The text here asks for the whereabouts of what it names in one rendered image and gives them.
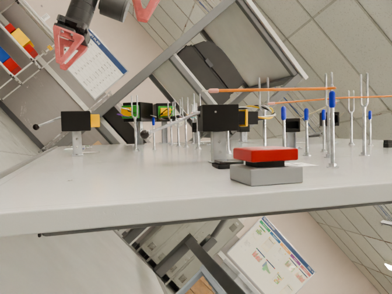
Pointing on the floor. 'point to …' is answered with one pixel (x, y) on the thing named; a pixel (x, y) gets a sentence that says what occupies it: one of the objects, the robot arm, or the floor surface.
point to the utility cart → (206, 280)
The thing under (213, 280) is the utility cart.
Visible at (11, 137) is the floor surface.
